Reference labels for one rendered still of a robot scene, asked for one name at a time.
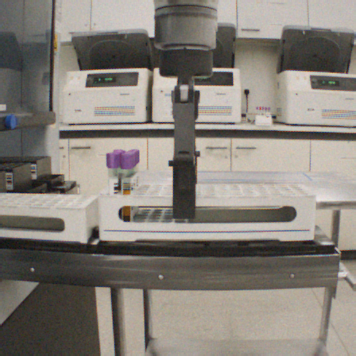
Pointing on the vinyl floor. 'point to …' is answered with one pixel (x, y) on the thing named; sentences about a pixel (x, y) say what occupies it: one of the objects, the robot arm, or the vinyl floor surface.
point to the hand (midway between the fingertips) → (185, 194)
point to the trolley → (330, 185)
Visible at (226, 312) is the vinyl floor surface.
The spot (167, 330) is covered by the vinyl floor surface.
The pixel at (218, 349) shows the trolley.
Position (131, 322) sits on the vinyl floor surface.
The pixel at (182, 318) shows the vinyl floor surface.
